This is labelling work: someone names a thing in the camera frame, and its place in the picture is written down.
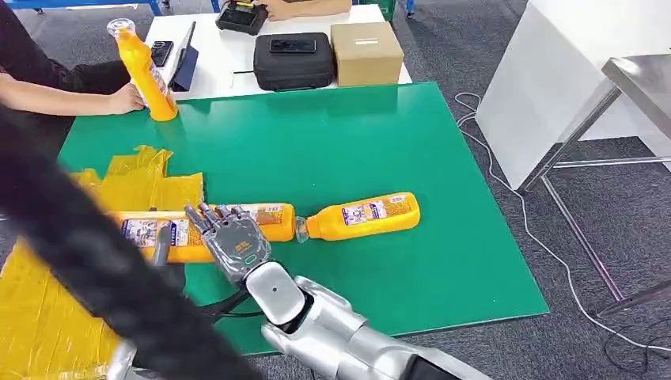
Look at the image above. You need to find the blue metal frame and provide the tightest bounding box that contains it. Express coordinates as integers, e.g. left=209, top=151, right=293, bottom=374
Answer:
left=5, top=0, right=165, bottom=17

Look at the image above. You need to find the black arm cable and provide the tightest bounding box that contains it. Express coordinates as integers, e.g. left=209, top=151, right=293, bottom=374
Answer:
left=196, top=288, right=266, bottom=322

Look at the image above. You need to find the black phone with camera ring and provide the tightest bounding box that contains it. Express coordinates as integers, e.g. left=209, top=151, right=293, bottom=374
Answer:
left=150, top=40, right=175, bottom=68

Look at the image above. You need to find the green crate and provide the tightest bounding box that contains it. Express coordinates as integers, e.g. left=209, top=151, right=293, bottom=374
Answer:
left=362, top=0, right=398, bottom=22

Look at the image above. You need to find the steel bench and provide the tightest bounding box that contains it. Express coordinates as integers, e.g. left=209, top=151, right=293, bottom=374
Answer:
left=518, top=52, right=671, bottom=319

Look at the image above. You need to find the person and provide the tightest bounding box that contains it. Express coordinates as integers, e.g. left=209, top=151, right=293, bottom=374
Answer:
left=0, top=0, right=132, bottom=158

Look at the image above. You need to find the white table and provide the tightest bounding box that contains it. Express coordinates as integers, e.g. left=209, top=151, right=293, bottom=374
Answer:
left=144, top=4, right=413, bottom=101

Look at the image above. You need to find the brown cardboard box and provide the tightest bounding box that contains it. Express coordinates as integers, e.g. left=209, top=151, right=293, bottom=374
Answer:
left=330, top=21, right=405, bottom=88

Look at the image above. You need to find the orange drink bottle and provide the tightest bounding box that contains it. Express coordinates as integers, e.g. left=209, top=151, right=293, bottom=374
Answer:
left=294, top=192, right=422, bottom=244
left=199, top=203, right=298, bottom=243
left=107, top=18, right=180, bottom=123
left=111, top=211, right=218, bottom=265

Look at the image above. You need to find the black remote controller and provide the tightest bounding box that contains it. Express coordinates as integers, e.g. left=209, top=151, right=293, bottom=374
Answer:
left=215, top=1, right=269, bottom=36

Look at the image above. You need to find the person's hand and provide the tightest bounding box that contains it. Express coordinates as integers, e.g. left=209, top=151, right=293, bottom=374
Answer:
left=107, top=82, right=146, bottom=116
left=259, top=0, right=290, bottom=22

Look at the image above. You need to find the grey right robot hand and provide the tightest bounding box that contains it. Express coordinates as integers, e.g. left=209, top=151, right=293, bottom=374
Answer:
left=183, top=201, right=272, bottom=287

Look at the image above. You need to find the yellow plastic sheet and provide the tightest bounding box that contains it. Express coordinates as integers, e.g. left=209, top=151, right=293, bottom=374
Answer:
left=0, top=145, right=206, bottom=380

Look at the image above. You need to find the black floor cable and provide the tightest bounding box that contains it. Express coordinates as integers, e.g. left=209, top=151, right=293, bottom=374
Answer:
left=604, top=320, right=671, bottom=376

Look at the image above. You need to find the tablet with blue cover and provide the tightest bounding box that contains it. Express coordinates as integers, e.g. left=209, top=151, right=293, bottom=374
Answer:
left=167, top=21, right=200, bottom=93

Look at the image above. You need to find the white floor cable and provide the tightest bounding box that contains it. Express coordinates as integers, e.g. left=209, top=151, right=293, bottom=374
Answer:
left=454, top=93, right=671, bottom=353

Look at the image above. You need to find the green table mat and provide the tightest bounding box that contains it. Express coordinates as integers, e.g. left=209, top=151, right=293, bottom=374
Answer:
left=56, top=82, right=551, bottom=356

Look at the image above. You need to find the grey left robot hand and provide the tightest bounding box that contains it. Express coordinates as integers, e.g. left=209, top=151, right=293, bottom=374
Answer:
left=150, top=222, right=175, bottom=267

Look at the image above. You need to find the black carrying case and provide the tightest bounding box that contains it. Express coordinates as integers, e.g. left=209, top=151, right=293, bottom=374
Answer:
left=252, top=32, right=336, bottom=93

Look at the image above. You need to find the blurred black sleeve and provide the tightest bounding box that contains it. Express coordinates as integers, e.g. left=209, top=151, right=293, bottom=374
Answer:
left=0, top=102, right=263, bottom=380

